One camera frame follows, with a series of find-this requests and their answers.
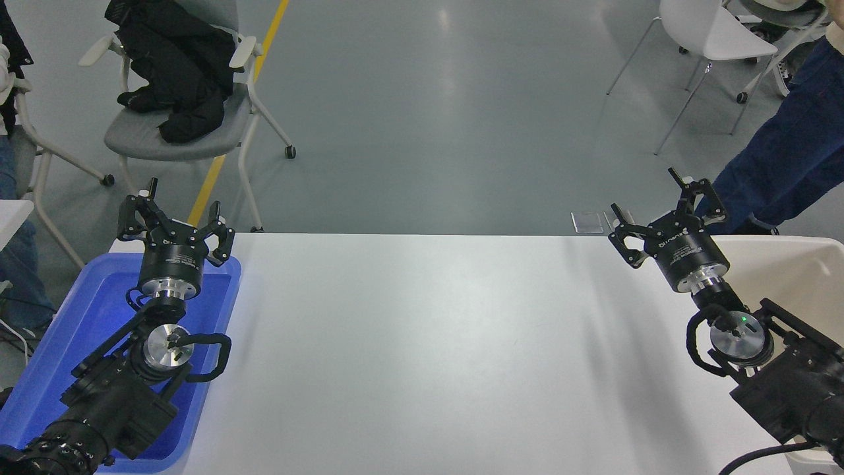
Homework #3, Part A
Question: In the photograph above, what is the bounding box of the black clothing bundle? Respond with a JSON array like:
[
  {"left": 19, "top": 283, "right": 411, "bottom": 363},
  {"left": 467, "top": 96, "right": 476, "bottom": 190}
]
[{"left": 105, "top": 0, "right": 238, "bottom": 144}]

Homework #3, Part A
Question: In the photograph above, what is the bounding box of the large pale plastic bin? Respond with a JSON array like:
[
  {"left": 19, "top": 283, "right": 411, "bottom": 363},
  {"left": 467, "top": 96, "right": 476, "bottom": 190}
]
[{"left": 712, "top": 236, "right": 844, "bottom": 475}]

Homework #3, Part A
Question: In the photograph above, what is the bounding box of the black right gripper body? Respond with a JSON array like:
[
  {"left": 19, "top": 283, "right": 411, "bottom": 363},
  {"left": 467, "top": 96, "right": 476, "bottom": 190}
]
[{"left": 649, "top": 214, "right": 729, "bottom": 290}]

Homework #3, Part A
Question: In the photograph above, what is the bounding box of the person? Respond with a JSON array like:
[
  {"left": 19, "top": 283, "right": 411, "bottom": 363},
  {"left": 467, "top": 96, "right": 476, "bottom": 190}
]
[
  {"left": 0, "top": 0, "right": 57, "bottom": 331},
  {"left": 778, "top": 56, "right": 802, "bottom": 98},
  {"left": 696, "top": 20, "right": 844, "bottom": 236}
]

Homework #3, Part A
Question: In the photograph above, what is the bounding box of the white shell chair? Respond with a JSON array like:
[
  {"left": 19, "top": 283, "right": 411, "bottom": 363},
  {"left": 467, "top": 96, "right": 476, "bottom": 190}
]
[{"left": 607, "top": 0, "right": 780, "bottom": 157}]

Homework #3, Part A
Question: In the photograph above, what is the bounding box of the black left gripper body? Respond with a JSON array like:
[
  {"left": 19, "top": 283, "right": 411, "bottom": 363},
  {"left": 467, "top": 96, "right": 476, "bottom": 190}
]
[{"left": 140, "top": 224, "right": 210, "bottom": 286}]

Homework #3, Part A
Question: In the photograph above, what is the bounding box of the grey seat white frame chair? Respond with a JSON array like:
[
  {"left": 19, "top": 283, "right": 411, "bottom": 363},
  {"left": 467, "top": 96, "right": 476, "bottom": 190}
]
[{"left": 79, "top": 0, "right": 297, "bottom": 233}]

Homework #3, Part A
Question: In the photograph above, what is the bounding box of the white cable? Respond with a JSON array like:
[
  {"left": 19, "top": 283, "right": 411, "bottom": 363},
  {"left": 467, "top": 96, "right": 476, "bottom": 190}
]
[{"left": 0, "top": 320, "right": 32, "bottom": 365}]

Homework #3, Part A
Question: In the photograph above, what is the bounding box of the grey padded chair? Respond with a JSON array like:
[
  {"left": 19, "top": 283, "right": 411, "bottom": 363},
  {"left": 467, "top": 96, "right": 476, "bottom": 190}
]
[{"left": 729, "top": 0, "right": 833, "bottom": 136}]

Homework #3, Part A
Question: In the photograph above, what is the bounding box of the blue plastic tray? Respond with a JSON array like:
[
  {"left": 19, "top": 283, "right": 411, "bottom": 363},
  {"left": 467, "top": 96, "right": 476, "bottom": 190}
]
[{"left": 0, "top": 253, "right": 242, "bottom": 474}]

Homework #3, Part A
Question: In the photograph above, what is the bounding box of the small white table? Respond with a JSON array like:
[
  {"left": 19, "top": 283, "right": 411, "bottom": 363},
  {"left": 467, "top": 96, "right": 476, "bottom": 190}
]
[{"left": 0, "top": 200, "right": 35, "bottom": 251}]

